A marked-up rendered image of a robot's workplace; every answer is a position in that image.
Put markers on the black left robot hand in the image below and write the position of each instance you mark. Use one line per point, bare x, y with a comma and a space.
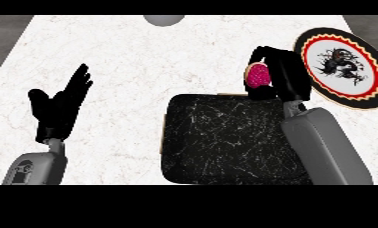
60, 107

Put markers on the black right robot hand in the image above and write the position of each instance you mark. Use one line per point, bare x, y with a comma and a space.
288, 75

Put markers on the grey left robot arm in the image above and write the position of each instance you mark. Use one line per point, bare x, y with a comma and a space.
37, 165

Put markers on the white plate with dragon print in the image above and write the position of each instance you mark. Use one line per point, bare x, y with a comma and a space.
341, 67

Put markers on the black scratched tray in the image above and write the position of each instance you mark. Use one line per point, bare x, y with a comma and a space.
226, 138

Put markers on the grey rounded object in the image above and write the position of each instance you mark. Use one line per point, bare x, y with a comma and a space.
164, 19

